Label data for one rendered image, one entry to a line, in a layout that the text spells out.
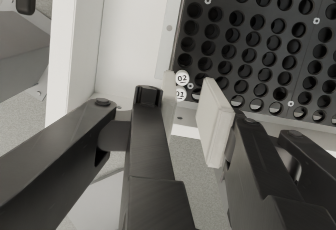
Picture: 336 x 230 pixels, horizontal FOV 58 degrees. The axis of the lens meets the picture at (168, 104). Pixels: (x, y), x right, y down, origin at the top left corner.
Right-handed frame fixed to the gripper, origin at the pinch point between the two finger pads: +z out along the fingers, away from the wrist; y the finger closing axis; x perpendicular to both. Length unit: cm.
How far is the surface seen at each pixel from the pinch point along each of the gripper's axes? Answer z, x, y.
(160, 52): 15.2, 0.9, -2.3
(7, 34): 74, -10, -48
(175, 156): 100, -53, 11
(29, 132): 100, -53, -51
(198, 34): 10.0, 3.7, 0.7
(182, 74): 8.8, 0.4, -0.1
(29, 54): 73, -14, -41
